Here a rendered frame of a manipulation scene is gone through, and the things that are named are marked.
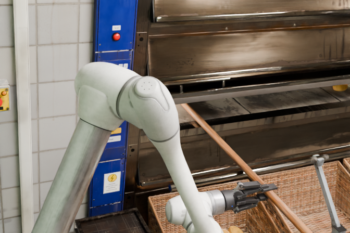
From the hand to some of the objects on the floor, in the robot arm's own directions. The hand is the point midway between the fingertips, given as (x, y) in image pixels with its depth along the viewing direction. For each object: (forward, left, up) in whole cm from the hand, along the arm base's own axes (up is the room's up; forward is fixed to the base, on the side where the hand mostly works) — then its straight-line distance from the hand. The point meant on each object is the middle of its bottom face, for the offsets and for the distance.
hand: (266, 191), depth 195 cm
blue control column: (-51, +145, -120) cm, 195 cm away
